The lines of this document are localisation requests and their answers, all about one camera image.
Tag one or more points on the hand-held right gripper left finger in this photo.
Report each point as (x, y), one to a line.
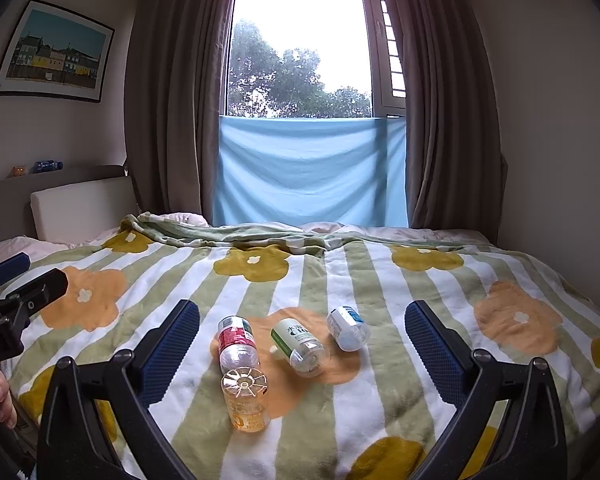
(172, 350)

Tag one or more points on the green label plastic bottle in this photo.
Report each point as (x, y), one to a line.
(295, 342)

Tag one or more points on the small blue bottle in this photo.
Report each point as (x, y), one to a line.
(47, 165)

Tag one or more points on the white headboard cushion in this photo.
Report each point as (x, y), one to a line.
(80, 205)

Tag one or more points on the grey bed headboard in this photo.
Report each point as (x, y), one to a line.
(5, 210)

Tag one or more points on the orange drink plastic bottle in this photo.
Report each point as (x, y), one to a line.
(245, 400)

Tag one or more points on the striped flower print blanket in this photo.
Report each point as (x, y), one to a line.
(330, 280)

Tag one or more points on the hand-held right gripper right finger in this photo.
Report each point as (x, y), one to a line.
(432, 350)

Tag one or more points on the framed houses picture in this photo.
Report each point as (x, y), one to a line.
(55, 50)

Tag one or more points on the person's left hand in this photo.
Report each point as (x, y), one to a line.
(3, 397)

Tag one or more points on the red label plastic bottle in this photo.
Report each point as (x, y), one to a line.
(236, 341)

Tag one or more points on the blue label plastic bottle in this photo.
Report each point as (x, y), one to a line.
(349, 329)

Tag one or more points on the white frame window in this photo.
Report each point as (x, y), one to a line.
(300, 40)

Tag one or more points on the small orange figure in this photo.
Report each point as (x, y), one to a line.
(19, 171)

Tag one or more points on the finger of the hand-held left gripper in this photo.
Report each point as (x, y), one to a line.
(10, 265)
(42, 287)

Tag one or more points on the light blue hanging cloth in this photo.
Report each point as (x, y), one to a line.
(310, 170)

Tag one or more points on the brown curtain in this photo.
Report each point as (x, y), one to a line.
(445, 110)
(175, 100)

